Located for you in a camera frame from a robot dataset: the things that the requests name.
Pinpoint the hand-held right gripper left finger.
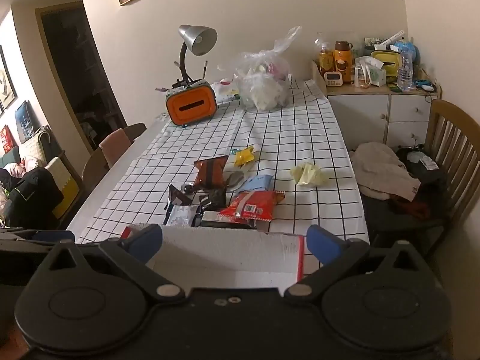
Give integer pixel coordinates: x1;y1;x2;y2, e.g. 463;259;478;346
37;224;187;305

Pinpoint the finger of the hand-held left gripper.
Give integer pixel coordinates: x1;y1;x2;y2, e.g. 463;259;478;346
0;228;76;251
0;247;51;286

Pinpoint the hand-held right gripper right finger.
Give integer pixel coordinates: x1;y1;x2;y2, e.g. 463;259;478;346
284;225;432;303

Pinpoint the white and navy snack packet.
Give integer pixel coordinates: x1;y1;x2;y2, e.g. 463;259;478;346
164;204;203;227

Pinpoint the dark triangular snack packet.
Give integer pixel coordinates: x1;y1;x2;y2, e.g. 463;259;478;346
167;184;193;207

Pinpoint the pale yellow snack packet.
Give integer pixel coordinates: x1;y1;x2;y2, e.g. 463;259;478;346
290;162;329;187

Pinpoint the white cardboard box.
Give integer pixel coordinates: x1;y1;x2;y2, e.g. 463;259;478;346
122;223;305;294

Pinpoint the silver and black snack packet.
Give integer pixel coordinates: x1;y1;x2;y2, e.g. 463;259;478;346
199;210;256;230

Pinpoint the red snack packet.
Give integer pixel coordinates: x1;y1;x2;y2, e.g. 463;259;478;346
217;190;286;222

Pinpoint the light blue snack packet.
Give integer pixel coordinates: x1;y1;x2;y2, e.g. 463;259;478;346
236;174;274;196

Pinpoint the orange-brown snack packet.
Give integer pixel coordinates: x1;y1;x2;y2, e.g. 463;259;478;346
193;155;229;192

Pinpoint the black jacket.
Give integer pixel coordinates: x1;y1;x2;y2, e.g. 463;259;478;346
7;167;64;219

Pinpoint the yellow and white cloth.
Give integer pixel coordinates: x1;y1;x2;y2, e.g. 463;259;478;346
45;157;82;221

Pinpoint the wooden chair with curved back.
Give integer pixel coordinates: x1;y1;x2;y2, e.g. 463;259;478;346
80;123;148;189

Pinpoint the cream blanket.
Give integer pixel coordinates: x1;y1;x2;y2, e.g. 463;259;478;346
19;127;54;166

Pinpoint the beige cloth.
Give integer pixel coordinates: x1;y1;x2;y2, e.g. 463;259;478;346
352;142;421;201

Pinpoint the red cushion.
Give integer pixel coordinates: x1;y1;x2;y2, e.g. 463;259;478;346
0;125;16;153

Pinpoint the blue cushion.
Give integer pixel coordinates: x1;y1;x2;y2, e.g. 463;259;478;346
15;101;38;144

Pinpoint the black-checked white tablecloth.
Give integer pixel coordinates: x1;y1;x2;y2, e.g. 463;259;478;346
65;79;371;245

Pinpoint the black bag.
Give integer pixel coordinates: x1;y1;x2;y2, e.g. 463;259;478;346
395;145;449;196

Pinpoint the white cabinet with wooden top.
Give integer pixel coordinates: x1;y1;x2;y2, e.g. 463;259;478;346
311;60;443;150

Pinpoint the orange tissue box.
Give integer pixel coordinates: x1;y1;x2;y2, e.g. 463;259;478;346
165;80;219;127

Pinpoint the wooden slatted chair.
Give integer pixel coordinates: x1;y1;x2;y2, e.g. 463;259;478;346
360;99;480;260

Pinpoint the white printed packet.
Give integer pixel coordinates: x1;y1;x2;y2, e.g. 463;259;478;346
211;79;241;104

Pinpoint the clear plastic bag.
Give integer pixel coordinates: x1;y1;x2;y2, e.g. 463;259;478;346
217;26;302;112

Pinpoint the white paper bag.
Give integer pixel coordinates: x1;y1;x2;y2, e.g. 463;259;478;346
353;56;387;88

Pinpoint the orange thermos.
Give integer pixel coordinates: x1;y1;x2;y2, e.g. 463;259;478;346
334;40;354;84

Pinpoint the yellow bottle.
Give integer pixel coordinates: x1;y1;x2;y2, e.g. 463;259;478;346
319;43;335;74

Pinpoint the clear water bottle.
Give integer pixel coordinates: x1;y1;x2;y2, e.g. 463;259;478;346
397;47;417;92

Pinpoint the yellow tissue box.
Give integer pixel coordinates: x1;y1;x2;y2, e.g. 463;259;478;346
370;50;402;78

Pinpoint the silver desk lamp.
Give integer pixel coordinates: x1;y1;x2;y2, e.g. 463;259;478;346
172;25;218;88

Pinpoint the blue globe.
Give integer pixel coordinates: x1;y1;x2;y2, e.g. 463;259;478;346
390;37;421;66

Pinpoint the dark-framed wall picture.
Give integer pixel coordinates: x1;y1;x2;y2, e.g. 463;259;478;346
0;45;19;111

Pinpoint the wooden door frame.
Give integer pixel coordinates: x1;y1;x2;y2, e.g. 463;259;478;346
35;2;128;152

